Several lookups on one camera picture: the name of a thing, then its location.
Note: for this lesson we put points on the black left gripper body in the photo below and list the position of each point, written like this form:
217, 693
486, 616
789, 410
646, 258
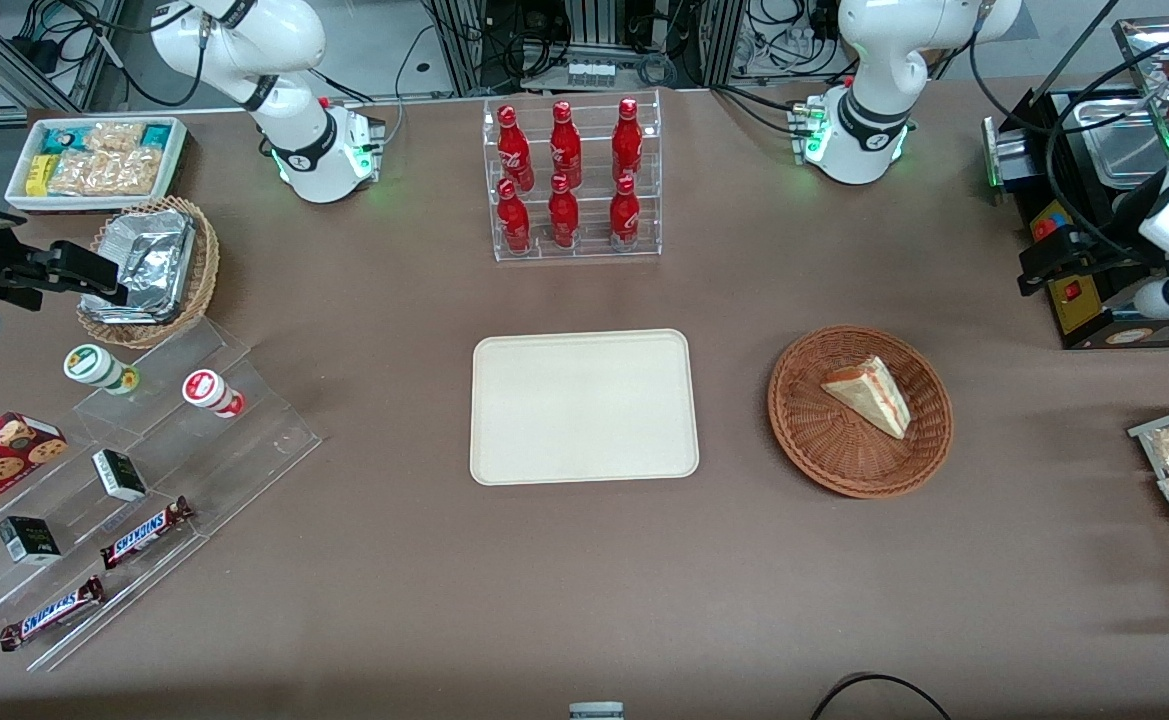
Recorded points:
1116, 247

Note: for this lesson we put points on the triangular sandwich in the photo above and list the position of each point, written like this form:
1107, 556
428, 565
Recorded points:
874, 395

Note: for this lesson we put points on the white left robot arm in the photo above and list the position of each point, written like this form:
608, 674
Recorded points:
864, 60

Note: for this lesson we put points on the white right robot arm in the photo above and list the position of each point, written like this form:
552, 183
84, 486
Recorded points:
294, 150

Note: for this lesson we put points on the light wicker basket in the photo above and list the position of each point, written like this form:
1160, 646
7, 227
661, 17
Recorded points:
202, 270

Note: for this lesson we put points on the brown wicker basket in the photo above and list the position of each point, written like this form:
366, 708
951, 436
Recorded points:
824, 450

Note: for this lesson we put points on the cream plastic tray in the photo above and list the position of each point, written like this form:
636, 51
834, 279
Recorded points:
584, 410

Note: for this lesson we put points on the silver foil packet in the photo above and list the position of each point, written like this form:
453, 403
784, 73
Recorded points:
114, 312
149, 255

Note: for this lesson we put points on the black hot food case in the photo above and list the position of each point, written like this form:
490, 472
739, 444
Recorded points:
1084, 310

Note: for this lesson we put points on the green lid drink cup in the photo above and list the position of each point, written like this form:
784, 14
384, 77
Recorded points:
96, 366

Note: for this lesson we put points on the large clear cracker bag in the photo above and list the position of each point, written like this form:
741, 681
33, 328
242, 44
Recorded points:
109, 172

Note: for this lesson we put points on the yellow snack packet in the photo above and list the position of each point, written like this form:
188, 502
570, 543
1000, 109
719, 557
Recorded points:
40, 175

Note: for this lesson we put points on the steel food pan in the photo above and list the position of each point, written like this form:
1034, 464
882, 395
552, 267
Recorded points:
1109, 140

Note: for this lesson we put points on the teal snack packet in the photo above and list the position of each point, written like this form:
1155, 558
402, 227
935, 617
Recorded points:
60, 141
156, 136

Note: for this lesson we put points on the small clear cracker bag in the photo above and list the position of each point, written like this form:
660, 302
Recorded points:
114, 136

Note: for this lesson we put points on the white rectangular snack bin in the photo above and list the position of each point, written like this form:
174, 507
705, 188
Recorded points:
176, 160

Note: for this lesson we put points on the red lid drink cup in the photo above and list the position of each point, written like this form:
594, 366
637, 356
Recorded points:
209, 390

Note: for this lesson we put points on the small black carton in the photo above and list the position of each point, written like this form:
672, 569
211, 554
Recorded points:
120, 475
28, 540

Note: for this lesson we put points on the clear acrylic stepped stand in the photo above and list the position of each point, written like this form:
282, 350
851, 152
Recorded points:
244, 450

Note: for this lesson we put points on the snickers chocolate bar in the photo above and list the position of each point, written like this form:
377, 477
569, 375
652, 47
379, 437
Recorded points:
144, 532
52, 612

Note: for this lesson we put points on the red cola bottle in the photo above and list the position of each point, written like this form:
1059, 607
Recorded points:
627, 140
565, 145
624, 215
512, 220
514, 150
563, 215

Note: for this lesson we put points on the clear acrylic bottle rack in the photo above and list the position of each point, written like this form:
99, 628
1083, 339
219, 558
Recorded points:
576, 250

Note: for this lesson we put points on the white power strip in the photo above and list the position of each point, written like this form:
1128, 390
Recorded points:
590, 73

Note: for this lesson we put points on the small grey device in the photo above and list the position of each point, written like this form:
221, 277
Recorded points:
596, 712

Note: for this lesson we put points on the aluminium equipment frame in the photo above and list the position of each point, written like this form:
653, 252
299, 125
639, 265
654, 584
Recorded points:
464, 45

